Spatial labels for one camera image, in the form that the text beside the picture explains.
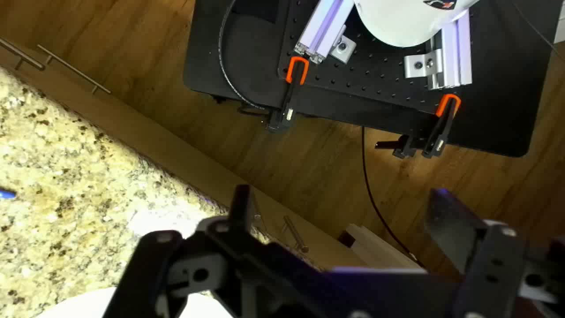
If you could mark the black robot cart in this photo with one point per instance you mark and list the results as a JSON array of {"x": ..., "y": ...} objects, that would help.
[{"x": 501, "y": 88}]

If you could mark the light wood vanity cabinet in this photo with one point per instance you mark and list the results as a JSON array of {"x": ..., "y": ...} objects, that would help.
[{"x": 178, "y": 147}]

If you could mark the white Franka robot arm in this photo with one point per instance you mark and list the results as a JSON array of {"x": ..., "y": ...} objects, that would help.
[{"x": 407, "y": 20}]

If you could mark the aluminium mounting rail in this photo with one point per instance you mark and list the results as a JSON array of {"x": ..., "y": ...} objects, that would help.
[
  {"x": 324, "y": 28},
  {"x": 457, "y": 53}
]

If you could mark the orange black clamp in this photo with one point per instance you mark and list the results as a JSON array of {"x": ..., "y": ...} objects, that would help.
[
  {"x": 296, "y": 76},
  {"x": 444, "y": 120}
]

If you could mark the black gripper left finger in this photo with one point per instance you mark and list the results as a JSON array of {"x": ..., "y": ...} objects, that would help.
[{"x": 236, "y": 276}]

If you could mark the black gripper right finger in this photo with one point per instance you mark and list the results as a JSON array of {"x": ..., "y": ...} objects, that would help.
[{"x": 495, "y": 270}]

